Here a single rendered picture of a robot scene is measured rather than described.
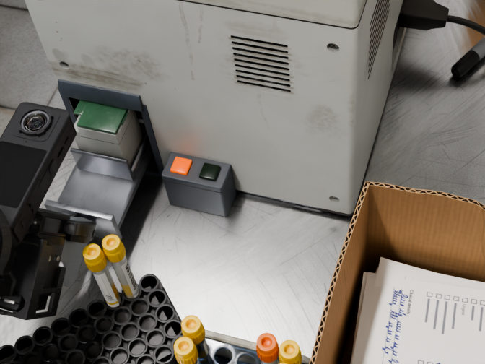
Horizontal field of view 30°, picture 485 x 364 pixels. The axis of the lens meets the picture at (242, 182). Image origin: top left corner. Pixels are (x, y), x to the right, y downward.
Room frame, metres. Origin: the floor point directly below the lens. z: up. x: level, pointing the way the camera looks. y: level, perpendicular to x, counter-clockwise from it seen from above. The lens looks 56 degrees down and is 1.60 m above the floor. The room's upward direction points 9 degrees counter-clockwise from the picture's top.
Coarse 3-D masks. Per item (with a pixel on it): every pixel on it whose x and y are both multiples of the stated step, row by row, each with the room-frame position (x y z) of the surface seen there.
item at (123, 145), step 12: (132, 120) 0.52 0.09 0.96; (84, 132) 0.51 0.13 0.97; (96, 132) 0.50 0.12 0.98; (120, 132) 0.50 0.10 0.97; (132, 132) 0.52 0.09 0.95; (84, 144) 0.51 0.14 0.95; (96, 144) 0.50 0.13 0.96; (108, 144) 0.50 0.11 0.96; (120, 144) 0.49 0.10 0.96; (132, 144) 0.51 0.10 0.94; (120, 156) 0.49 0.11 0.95; (132, 156) 0.50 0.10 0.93
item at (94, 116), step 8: (80, 104) 0.53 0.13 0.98; (88, 104) 0.53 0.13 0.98; (96, 104) 0.53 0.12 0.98; (80, 112) 0.52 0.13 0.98; (88, 112) 0.52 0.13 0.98; (96, 112) 0.52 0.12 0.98; (104, 112) 0.52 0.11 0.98; (112, 112) 0.52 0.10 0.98; (120, 112) 0.52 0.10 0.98; (80, 120) 0.51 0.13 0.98; (88, 120) 0.51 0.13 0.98; (96, 120) 0.51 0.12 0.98; (104, 120) 0.51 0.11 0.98; (112, 120) 0.51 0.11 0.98; (120, 120) 0.51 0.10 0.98; (88, 128) 0.50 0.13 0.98; (96, 128) 0.50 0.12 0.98; (104, 128) 0.50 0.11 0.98; (112, 128) 0.50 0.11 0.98
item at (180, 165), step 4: (176, 160) 0.49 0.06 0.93; (180, 160) 0.49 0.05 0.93; (184, 160) 0.49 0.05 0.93; (188, 160) 0.49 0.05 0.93; (172, 164) 0.49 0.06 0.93; (176, 164) 0.49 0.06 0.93; (180, 164) 0.49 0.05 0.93; (184, 164) 0.49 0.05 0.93; (188, 164) 0.49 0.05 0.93; (172, 168) 0.48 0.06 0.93; (176, 168) 0.48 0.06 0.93; (180, 168) 0.48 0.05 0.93; (184, 168) 0.48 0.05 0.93; (188, 168) 0.48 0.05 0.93; (172, 172) 0.48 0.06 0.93; (176, 172) 0.48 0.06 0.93; (180, 172) 0.48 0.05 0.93; (184, 172) 0.48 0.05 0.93
